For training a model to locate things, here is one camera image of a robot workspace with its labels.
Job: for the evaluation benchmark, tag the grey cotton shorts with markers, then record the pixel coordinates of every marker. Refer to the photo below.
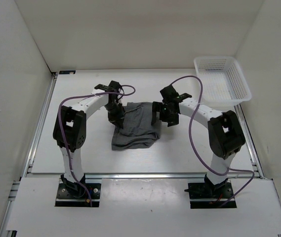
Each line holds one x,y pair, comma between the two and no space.
137,131

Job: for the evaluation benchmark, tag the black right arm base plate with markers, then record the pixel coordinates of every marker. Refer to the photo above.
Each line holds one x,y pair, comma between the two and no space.
202,197

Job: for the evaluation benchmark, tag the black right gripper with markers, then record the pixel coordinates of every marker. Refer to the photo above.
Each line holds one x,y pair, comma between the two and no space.
173,120

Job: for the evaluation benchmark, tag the blue corner label sticker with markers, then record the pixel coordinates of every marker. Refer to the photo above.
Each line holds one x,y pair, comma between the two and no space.
67,72

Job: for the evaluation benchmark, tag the aluminium frame rail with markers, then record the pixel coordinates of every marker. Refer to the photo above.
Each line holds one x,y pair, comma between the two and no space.
256,164
29,159
144,175

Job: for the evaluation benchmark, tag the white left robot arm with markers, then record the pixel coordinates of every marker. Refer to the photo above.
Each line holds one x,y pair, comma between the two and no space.
70,127

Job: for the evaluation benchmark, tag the white perforated plastic basket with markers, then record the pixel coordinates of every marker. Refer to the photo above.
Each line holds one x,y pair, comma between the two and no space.
224,84

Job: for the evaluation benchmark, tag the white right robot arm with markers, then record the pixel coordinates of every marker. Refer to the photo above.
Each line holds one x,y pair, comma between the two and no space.
224,130

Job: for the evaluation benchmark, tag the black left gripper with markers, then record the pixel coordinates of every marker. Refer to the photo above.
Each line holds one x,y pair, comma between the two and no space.
117,118

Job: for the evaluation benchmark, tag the aluminium right frame rail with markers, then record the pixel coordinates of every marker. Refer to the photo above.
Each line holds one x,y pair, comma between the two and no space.
256,164

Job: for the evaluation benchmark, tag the aluminium front frame rail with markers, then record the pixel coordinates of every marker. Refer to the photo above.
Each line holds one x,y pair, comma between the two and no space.
144,175

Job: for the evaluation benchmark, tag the aluminium left frame rail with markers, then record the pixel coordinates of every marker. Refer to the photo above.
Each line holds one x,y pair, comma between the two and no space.
29,159

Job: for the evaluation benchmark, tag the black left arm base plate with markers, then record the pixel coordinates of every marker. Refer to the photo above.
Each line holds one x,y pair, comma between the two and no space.
67,198

